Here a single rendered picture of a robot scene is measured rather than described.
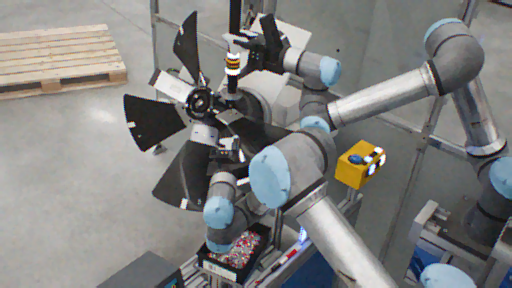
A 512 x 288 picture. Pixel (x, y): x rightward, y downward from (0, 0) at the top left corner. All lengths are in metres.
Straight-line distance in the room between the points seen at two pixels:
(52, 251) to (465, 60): 2.29
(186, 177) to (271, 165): 0.71
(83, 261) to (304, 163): 1.96
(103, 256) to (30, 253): 0.39
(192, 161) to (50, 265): 1.38
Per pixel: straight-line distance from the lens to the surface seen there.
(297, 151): 0.98
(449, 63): 1.24
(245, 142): 1.50
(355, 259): 0.98
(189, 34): 1.76
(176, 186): 1.62
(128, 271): 1.07
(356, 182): 1.67
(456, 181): 2.10
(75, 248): 2.85
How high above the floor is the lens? 2.05
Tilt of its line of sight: 36 degrees down
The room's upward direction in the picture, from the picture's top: 5 degrees clockwise
